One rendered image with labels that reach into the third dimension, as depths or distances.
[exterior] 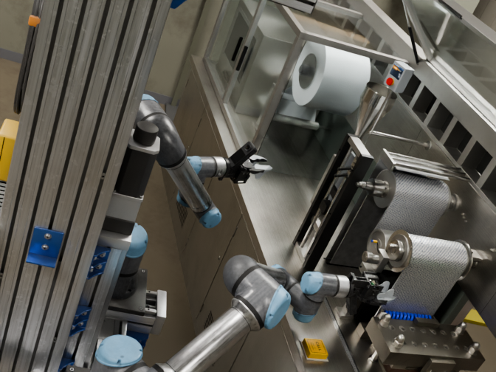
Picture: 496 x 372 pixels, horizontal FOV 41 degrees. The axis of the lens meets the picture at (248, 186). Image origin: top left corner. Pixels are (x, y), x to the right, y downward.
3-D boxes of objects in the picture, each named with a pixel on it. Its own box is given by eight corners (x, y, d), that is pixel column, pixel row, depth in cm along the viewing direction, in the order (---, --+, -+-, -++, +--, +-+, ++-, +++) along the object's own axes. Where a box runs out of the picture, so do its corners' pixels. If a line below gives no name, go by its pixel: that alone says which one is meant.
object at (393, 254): (384, 247, 229) (395, 235, 225) (389, 248, 230) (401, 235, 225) (390, 265, 225) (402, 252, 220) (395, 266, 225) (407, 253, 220)
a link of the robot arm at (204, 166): (176, 170, 232) (183, 150, 228) (202, 170, 239) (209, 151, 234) (185, 184, 227) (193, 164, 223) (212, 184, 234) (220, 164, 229)
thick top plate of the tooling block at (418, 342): (364, 328, 230) (372, 316, 227) (455, 336, 245) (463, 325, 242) (382, 364, 217) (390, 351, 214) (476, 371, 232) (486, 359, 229)
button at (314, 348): (301, 342, 223) (304, 337, 221) (319, 343, 225) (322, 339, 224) (307, 358, 217) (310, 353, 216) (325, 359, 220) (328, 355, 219)
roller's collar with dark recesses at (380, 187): (363, 188, 243) (370, 174, 240) (376, 190, 245) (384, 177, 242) (370, 198, 238) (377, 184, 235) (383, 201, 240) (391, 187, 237)
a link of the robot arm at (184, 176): (178, 127, 190) (230, 218, 228) (164, 107, 197) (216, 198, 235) (145, 149, 189) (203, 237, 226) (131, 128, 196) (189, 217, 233)
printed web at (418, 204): (329, 262, 268) (385, 161, 243) (378, 269, 277) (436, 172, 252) (364, 333, 238) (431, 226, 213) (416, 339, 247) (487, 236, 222)
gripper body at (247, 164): (238, 170, 249) (212, 170, 242) (247, 153, 244) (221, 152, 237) (247, 184, 244) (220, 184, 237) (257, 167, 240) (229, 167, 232)
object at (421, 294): (377, 310, 232) (401, 271, 223) (431, 316, 241) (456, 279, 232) (378, 311, 232) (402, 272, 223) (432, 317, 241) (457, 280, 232)
